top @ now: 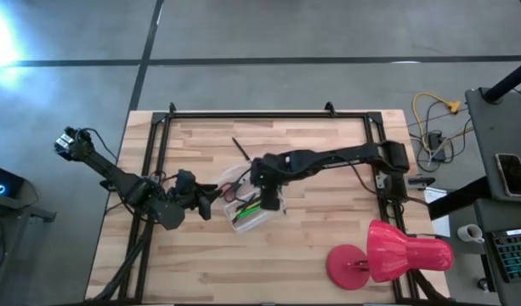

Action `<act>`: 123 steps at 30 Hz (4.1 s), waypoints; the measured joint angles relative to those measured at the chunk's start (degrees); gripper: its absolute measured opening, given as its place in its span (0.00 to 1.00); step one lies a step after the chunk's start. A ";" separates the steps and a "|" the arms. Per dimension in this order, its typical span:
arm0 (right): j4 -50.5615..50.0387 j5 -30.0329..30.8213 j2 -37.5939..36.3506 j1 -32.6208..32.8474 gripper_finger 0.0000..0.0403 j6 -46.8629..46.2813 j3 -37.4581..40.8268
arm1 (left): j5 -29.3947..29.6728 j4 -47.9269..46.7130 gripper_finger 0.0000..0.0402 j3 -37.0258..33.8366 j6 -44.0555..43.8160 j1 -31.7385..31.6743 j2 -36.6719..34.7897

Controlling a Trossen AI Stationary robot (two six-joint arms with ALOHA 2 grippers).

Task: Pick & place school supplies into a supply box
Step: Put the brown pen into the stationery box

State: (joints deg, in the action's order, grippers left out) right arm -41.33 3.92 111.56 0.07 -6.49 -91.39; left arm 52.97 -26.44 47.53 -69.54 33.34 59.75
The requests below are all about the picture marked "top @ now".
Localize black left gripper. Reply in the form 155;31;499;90
170;168;223;222

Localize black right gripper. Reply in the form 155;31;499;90
250;155;289;212

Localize red-handled scissors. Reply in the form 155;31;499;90
223;178;245;204

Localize dark green pen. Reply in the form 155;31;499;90
235;193;258;213

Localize black pen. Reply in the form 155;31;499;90
231;136;252;162

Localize green marker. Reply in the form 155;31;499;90
232;205;262;223

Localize clear plastic supply box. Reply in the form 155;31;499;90
215;163;286;234

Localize red desk lamp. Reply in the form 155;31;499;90
326;218;456;292

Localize black power adapter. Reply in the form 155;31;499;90
427;131;447;162

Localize grey stand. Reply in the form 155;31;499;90
0;178;57;298

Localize white paper sheet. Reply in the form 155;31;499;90
423;186;451;238

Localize black desk bar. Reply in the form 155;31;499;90
428;176;490;221

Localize black device blue light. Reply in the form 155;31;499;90
0;163;26;210

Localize white mug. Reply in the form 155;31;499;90
456;223;485;244

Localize dark grey keyboard desk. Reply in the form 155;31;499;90
473;197;521;306

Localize grey side desk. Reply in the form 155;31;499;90
463;87;521;204

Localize black smartphone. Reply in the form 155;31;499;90
494;152;521;198

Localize black pole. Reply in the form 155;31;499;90
483;57;521;105

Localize backlit keyboard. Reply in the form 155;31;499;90
485;227;521;284

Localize black aluminium table frame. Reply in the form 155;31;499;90
115;101;450;305

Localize black cable bundle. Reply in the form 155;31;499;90
88;212;157;303

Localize yellow extension cable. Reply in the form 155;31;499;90
411;92;462;148

